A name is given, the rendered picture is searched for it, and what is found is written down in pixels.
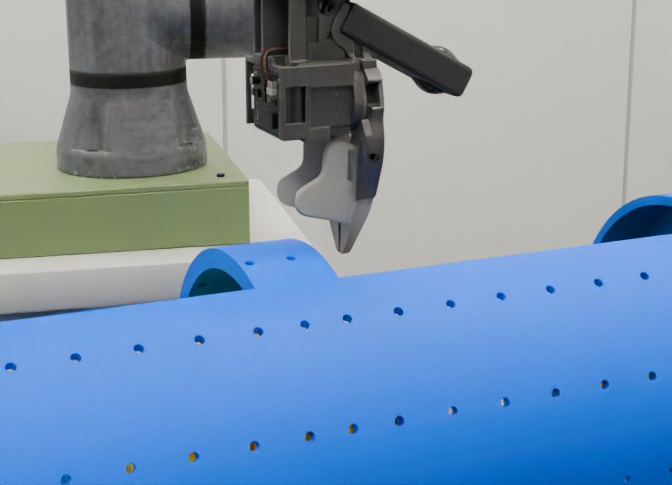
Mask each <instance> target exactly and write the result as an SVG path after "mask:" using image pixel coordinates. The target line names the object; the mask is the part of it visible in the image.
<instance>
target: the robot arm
mask: <svg viewBox="0 0 672 485"><path fill-rule="evenodd" d="M65 6H66V23H67V40H68V57H69V74H70V96H69V100H68V104H67V108H66V111H65V115H64V119H63V123H62V127H61V131H60V134H59V138H58V142H57V147H56V154H57V168H58V169H59V170H60V171H61V172H64V173H66V174H70V175H74V176H80V177H88V178H100V179H136V178H150V177H160V176H168V175H174V174H179V173H184V172H188V171H192V170H195V169H198V168H200V167H202V166H204V165H205V164H206V163H207V145H206V139H205V136H204V133H203V131H202V128H201V125H200V122H199V119H198V117H197V114H196V111H195V108H194V106H193V103H192V100H191V97H190V95H189V92H188V88H187V76H186V60H189V59H217V58H245V80H246V123H247V124H252V123H254V126H255V127H256V128H258V129H260V130H262V131H264V132H266V133H268V134H270V135H272V136H274V137H276V138H278V139H280V140H282V141H293V140H300V141H302V142H304V143H303V160H302V163H301V165H300V166H299V167H298V168H297V169H295V170H294V171H292V172H290V173H289V174H287V175H286V176H284V177H282V178H281V179H280V180H279V182H278V184H277V197H278V199H279V200H280V202H281V203H283V204H284V205H286V206H290V207H295V208H296V210H297V212H298V213H299V214H301V215H303V216H306V217H312V218H318V219H324V220H329V221H330V226H331V231H332V235H333V239H334V242H335V246H336V249H337V251H338V252H340V253H341V254H346V253H349V252H350V251H351V249H352V247H353V245H354V243H355V241H356V239H357V237H358V235H359V233H360V232H361V230H362V227H363V225H364V223H365V221H366V219H367V217H368V215H369V212H370V210H371V206H372V203H373V198H374V197H375V196H376V194H377V189H378V185H379V180H380V175H381V171H382V166H383V159H384V147H385V136H384V91H383V81H382V75H381V72H380V70H379V68H378V67H377V60H379V61H381V62H382V63H384V64H386V65H388V66H390V67H392V68H393V69H395V70H397V71H399V72H401V73H403V74H404V75H406V76H408V77H410V78H412V80H413V81H414V83H415V84H416V86H417V87H418V88H419V89H421V90H422V91H424V92H426V93H429V94H442V93H445V94H449V95H452V96H456V97H459V96H461V95H462V94H463V93H464V91H465V89H466V87H467V85H468V83H469V81H470V79H471V77H472V73H473V72H472V69H471V68H470V67H469V66H467V65H465V64H464V63H462V62H460V61H458V59H457V58H456V56H455V55H454V54H453V53H452V52H451V51H450V50H449V49H447V48H445V47H443V46H438V45H433V46H431V45H430V44H428V43H426V42H424V41H423V40H421V39H419V38H417V37H415V36H414V35H412V34H410V33H408V32H407V31H405V30H403V29H401V28H399V27H398V26H396V25H394V24H392V23H391V22H389V21H387V20H385V19H383V18H382V17H380V16H378V15H376V14H375V13H373V12H371V11H369V10H367V9H366V8H364V7H362V6H360V5H358V4H357V3H353V2H350V0H65ZM376 59H377V60H376ZM251 74H254V76H251ZM251 85H254V87H253V88H252V91H251ZM252 95H253V96H254V108H252ZM350 133H351V137H350V135H349V134H350Z"/></svg>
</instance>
